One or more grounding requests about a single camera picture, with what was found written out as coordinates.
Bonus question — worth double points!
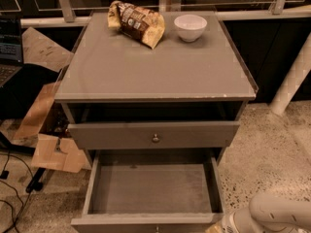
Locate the black laptop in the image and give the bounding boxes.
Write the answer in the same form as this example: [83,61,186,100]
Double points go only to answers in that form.
[0,16,23,86]

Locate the brown cardboard box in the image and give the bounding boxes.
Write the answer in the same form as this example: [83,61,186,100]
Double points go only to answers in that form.
[14,27,91,173]

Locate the metal railing frame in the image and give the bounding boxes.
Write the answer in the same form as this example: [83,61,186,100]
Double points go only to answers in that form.
[0,0,311,29]

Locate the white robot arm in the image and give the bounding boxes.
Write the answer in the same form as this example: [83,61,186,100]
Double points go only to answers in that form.
[204,193,311,233]

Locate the grey drawer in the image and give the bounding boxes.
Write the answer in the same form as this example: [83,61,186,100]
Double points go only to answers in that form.
[68,121,239,150]
[71,153,225,233]

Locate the white diagonal post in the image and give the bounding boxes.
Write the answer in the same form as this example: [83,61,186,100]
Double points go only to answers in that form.
[269,33,311,116]

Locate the brown chip bag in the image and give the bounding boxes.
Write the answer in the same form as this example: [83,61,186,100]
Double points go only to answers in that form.
[107,0,165,49]

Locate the grey drawer cabinet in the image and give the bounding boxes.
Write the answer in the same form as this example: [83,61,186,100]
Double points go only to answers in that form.
[53,11,259,167]

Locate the black cable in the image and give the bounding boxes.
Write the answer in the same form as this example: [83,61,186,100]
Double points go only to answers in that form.
[0,150,40,233]

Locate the white bowl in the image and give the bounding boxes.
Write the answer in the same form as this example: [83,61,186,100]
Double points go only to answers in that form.
[174,15,207,42]

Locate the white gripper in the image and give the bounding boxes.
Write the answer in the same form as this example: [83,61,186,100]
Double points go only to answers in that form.
[205,208,255,233]

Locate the grey top drawer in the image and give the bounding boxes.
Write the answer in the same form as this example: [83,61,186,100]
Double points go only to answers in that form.
[68,121,239,150]

